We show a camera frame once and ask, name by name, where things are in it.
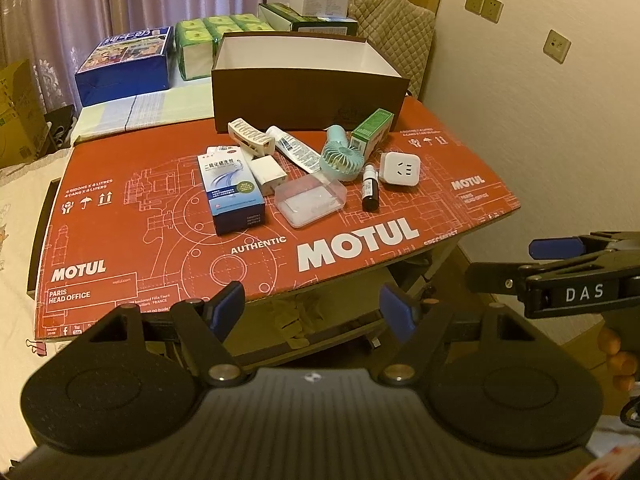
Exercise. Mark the dark green flat box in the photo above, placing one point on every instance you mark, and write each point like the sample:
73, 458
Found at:
320, 26

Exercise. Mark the pale checked mat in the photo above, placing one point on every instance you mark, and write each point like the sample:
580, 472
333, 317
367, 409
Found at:
150, 110

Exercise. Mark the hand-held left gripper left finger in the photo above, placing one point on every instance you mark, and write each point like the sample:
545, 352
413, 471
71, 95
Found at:
227, 306

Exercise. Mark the blue medicine carton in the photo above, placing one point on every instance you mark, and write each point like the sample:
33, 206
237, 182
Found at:
230, 195

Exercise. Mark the white plug charger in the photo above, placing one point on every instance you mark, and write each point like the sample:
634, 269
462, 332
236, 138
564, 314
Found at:
267, 172

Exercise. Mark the green tissue multipack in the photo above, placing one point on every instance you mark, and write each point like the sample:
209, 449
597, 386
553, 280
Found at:
195, 55

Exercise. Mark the small green carton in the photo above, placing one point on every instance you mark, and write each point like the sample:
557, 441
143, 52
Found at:
372, 130

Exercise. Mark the beige wall socket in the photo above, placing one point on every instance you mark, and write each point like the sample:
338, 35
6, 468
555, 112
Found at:
492, 8
474, 1
557, 46

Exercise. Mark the red white printed paper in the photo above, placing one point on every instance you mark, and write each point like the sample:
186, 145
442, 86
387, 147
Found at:
615, 455

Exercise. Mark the small dark dropper bottle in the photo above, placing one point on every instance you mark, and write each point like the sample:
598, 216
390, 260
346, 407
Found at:
370, 192

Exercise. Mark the teal handheld fan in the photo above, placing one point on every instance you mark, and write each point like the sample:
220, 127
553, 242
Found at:
340, 160

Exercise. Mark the white squeeze tube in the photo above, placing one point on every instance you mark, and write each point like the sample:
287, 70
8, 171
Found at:
295, 150

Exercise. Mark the clear plastic case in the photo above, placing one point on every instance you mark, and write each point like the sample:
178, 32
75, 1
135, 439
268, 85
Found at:
310, 202

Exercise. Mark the cream hair claw clip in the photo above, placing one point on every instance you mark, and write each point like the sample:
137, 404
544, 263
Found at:
250, 135

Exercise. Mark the pale floral bedsheet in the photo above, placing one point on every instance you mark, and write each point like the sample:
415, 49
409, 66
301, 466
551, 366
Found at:
20, 260

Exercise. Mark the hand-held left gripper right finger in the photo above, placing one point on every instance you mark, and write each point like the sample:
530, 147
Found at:
397, 310

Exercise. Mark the red printed cardboard sheet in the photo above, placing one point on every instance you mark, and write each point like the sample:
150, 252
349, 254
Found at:
150, 240

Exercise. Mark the brown cardboard box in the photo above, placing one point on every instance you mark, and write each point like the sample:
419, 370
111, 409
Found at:
300, 100

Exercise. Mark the person's right hand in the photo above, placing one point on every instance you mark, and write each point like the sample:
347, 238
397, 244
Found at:
625, 365

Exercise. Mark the white square power adapter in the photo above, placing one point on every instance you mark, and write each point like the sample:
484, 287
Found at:
400, 169

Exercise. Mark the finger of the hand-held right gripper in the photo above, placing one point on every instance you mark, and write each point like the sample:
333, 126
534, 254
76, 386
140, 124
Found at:
492, 276
555, 248

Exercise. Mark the small binder clip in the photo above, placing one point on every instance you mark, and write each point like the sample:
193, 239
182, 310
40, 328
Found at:
37, 348

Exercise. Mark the large blue printed box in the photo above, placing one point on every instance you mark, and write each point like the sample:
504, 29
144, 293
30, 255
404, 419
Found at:
125, 77

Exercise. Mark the yellow cardboard box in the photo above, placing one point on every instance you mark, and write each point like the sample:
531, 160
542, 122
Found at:
17, 115

